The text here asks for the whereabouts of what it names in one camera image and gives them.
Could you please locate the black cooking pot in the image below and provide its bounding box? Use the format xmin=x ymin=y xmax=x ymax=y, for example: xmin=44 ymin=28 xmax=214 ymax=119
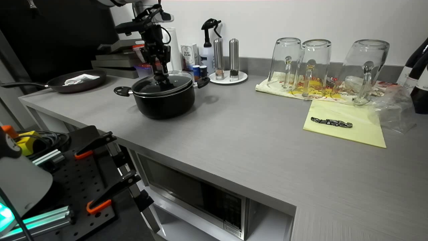
xmin=113 ymin=73 xmax=212 ymax=120

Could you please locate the yellow tool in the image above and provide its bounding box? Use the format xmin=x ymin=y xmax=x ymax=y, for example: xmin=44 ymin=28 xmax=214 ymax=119
xmin=16 ymin=130 xmax=42 ymax=158

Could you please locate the plastic container with red lid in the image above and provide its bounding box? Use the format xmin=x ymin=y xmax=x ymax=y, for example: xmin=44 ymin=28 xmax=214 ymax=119
xmin=131 ymin=41 xmax=149 ymax=64

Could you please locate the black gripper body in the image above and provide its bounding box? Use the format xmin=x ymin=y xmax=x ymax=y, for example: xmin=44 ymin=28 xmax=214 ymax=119
xmin=142 ymin=25 xmax=173 ymax=67

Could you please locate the clear glass mug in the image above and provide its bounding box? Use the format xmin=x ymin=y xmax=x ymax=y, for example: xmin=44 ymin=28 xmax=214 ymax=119
xmin=341 ymin=37 xmax=391 ymax=106
xmin=297 ymin=37 xmax=333 ymax=99
xmin=266 ymin=36 xmax=304 ymax=91

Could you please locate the steel salt shaker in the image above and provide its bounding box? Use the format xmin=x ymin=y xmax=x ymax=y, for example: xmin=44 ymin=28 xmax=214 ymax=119
xmin=212 ymin=37 xmax=226 ymax=81

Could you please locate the small white plate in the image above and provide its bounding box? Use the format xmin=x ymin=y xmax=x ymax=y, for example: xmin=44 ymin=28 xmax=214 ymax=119
xmin=208 ymin=69 xmax=249 ymax=85

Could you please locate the clear plastic bag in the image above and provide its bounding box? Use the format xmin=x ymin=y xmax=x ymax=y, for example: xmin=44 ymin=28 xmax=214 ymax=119
xmin=369 ymin=81 xmax=419 ymax=135

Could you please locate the steel pepper shaker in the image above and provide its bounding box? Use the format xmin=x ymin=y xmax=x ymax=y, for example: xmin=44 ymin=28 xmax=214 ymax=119
xmin=228 ymin=37 xmax=241 ymax=77

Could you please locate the clear plastic container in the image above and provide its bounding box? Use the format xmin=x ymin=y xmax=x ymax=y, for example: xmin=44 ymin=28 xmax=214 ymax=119
xmin=134 ymin=60 xmax=158 ymax=80

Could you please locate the black beaded band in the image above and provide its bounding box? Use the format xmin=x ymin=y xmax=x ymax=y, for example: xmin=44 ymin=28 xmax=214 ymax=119
xmin=309 ymin=115 xmax=355 ymax=130

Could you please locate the silver microwave oven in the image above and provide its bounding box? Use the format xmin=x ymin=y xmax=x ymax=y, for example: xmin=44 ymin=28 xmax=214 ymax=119
xmin=129 ymin=148 xmax=249 ymax=241

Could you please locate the black pegboard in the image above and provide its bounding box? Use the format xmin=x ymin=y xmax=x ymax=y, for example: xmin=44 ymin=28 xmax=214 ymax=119
xmin=26 ymin=124 xmax=155 ymax=241

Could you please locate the yellow paper sheet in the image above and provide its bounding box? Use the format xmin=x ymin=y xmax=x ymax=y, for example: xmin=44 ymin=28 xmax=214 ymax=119
xmin=303 ymin=97 xmax=388 ymax=148

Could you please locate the round glass pot lid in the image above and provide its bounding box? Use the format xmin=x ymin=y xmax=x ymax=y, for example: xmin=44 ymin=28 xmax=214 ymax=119
xmin=131 ymin=72 xmax=197 ymax=99

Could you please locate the black clamp with orange tip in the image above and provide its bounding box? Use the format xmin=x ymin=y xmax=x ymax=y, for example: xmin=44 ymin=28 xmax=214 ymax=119
xmin=73 ymin=131 xmax=118 ymax=160
xmin=86 ymin=172 xmax=142 ymax=215

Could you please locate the small white box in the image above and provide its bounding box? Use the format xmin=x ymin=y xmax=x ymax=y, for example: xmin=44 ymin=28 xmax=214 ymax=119
xmin=180 ymin=43 xmax=202 ymax=71

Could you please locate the dark wine bottle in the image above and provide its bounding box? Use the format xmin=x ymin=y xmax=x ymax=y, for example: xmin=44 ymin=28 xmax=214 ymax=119
xmin=403 ymin=48 xmax=428 ymax=92
xmin=396 ymin=36 xmax=428 ymax=85
xmin=410 ymin=64 xmax=428 ymax=115

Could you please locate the aluminium profile bar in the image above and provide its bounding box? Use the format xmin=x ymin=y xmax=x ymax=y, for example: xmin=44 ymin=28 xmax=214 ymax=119
xmin=0 ymin=205 xmax=75 ymax=239

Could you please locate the spray bottle with black trigger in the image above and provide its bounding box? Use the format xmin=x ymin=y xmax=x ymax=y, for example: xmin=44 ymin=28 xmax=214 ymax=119
xmin=198 ymin=17 xmax=224 ymax=75

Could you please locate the colourful patterned dish towel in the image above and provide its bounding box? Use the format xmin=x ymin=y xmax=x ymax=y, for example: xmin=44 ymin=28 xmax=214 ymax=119
xmin=254 ymin=71 xmax=403 ymax=107

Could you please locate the grey lamp shade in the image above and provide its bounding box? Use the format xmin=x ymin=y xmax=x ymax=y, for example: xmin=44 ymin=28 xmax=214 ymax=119
xmin=0 ymin=152 xmax=55 ymax=218

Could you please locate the stack of black trays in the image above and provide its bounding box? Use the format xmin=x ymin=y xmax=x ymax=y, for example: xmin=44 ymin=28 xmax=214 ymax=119
xmin=91 ymin=37 xmax=151 ymax=80

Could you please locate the black frying pan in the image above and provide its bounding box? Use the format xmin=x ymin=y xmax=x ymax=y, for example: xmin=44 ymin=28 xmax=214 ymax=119
xmin=0 ymin=68 xmax=109 ymax=95

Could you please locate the short aluminium extrusion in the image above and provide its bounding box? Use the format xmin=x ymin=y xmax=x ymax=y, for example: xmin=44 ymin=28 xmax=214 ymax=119
xmin=31 ymin=147 xmax=64 ymax=167

